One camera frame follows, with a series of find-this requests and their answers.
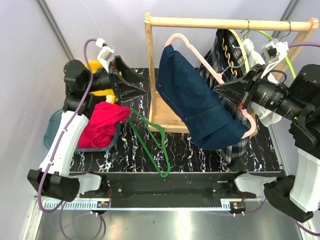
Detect dark blue denim garment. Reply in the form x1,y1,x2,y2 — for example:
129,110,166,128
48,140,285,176
155,45,249,151

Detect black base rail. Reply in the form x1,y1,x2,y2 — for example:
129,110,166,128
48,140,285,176
59,171,258,210

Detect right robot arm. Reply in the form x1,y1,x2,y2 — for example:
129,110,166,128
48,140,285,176
214,64,320,223

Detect plaid skirt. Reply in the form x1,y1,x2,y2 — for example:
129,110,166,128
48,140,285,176
197,29,251,164

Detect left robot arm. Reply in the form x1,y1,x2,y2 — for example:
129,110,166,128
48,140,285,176
27,55,146,202

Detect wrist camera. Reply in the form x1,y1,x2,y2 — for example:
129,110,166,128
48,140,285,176
261,38,289,78
95,38,115,73

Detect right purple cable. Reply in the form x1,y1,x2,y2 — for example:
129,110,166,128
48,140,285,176
209,41,320,237

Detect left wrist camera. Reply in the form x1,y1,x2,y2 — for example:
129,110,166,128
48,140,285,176
95,38,115,73

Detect cream wooden hanger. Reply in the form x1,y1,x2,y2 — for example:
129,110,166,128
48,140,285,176
230,29,250,77

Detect lime green hanger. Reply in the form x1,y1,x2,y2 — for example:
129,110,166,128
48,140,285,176
242,30,297,78

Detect clear blue plastic tub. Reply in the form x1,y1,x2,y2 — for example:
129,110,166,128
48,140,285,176
43,109,121,153

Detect red t-shirt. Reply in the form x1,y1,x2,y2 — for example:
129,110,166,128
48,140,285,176
77,102,131,149

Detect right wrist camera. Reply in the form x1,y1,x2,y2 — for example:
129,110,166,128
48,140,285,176
261,38,289,78

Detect yellow plastic bin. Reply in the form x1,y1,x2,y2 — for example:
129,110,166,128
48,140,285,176
89,61,117,104

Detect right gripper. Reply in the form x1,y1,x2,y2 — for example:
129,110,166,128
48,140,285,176
214,62,311,122

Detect wooden clothes rack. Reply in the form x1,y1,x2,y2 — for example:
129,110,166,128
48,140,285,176
144,12,319,133

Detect pink hanger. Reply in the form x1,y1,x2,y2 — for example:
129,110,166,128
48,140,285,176
164,33,257,140

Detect white garment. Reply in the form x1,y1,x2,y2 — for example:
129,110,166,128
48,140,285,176
241,37,282,127

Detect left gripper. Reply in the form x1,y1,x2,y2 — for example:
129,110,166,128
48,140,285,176
84,55,147,102

